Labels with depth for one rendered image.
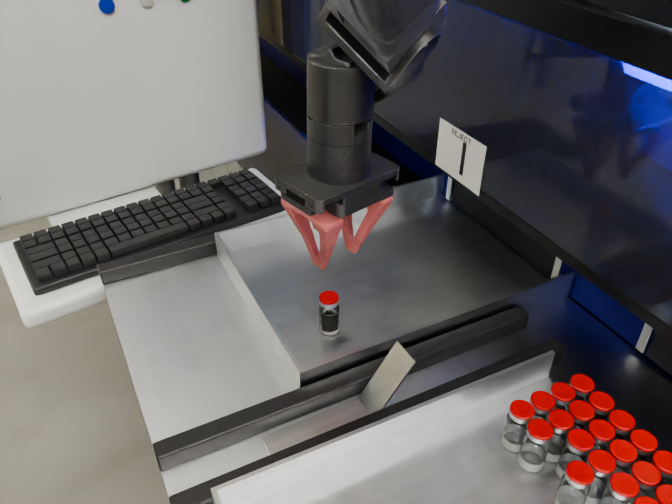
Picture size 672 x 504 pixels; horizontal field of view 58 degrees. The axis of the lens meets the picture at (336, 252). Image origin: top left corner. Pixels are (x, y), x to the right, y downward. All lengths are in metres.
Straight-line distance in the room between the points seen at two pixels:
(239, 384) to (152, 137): 0.57
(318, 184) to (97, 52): 0.56
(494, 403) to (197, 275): 0.38
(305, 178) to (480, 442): 0.28
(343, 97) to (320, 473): 0.31
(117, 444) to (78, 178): 0.88
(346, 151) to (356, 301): 0.23
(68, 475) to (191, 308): 1.08
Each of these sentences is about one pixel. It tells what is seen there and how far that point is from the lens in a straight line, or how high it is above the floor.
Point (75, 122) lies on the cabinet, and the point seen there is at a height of 0.95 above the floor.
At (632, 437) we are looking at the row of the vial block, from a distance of 0.57.
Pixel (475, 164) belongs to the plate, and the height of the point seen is 1.02.
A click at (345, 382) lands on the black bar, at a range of 0.59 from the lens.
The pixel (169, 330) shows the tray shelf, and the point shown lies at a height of 0.88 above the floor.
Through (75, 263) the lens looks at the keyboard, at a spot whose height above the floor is 0.83.
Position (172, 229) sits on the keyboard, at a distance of 0.95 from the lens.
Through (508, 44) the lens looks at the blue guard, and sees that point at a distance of 0.63.
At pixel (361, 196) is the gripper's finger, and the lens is 0.55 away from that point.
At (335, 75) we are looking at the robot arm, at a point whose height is 1.17.
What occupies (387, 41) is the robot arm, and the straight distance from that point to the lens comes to 0.42.
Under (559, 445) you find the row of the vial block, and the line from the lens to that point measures 0.57.
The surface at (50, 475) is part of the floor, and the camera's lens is 1.76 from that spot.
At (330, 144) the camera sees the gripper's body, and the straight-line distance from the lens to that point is 0.52.
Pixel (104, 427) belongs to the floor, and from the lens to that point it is 1.81.
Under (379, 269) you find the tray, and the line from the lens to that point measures 0.75.
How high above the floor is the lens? 1.34
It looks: 36 degrees down
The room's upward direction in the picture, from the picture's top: straight up
